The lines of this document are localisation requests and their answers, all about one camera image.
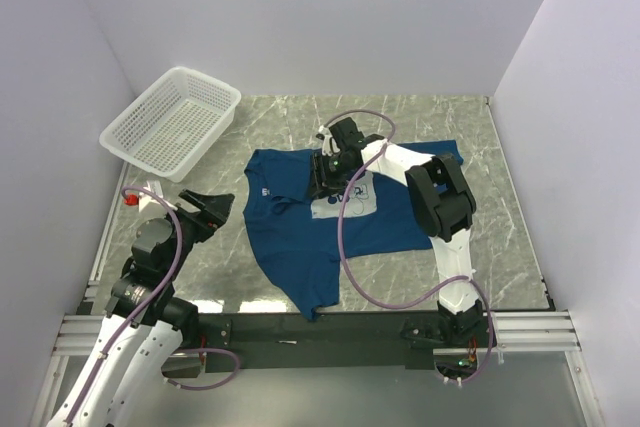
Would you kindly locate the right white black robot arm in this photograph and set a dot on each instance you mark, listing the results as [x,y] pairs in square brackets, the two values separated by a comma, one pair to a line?
[442,203]

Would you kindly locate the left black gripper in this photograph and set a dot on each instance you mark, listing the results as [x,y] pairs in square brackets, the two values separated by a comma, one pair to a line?
[213,212]

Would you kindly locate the white plastic mesh basket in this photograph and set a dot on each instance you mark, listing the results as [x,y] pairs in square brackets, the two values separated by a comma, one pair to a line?
[173,123]

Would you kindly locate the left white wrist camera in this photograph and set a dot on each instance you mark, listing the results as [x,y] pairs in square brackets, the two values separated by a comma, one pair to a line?
[146,202]

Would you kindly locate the blue mickey mouse t-shirt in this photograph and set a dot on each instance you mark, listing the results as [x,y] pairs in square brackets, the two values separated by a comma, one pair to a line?
[294,237]

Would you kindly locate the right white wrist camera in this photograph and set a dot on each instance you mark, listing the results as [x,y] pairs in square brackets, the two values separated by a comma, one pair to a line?
[329,144]

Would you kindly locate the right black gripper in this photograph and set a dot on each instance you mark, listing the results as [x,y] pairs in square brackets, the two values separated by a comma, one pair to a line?
[330,186]

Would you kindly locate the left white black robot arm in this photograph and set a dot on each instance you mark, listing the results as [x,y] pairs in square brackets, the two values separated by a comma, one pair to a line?
[144,322]

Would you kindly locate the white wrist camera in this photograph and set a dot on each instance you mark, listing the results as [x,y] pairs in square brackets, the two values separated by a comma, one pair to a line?
[329,144]
[146,202]

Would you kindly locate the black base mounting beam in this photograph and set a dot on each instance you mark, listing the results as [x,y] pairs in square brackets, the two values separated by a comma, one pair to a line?
[412,339]

